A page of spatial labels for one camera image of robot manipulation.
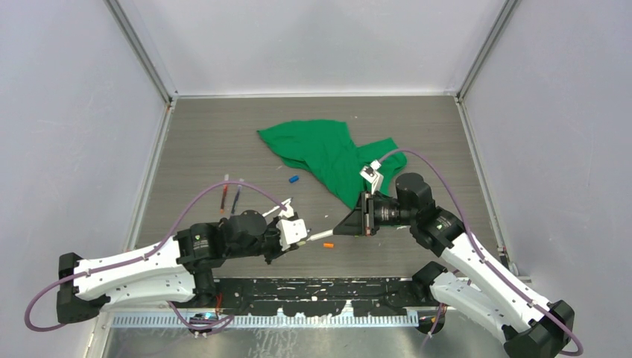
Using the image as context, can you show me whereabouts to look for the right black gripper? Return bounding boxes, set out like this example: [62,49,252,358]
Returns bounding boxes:
[334,191,417,236]

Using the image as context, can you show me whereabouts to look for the white marker green tip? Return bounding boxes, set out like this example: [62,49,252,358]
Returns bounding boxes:
[307,230,333,241]

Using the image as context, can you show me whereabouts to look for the red orange pen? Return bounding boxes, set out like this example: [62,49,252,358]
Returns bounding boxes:
[220,174,230,214]

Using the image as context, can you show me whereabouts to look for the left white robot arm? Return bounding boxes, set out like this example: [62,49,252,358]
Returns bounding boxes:
[56,210,308,324]

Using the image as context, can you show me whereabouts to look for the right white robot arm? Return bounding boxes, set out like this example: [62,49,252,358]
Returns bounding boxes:
[332,173,575,357]

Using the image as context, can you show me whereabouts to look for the green cloth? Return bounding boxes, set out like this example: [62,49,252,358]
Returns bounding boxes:
[257,119,398,208]

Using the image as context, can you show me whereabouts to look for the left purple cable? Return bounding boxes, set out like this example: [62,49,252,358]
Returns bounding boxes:
[25,180,292,337]

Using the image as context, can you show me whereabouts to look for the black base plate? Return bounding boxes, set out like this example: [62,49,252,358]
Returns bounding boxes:
[175,277,439,317]

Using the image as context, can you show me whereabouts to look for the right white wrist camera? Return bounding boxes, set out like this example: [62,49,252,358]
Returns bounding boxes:
[360,160,384,195]

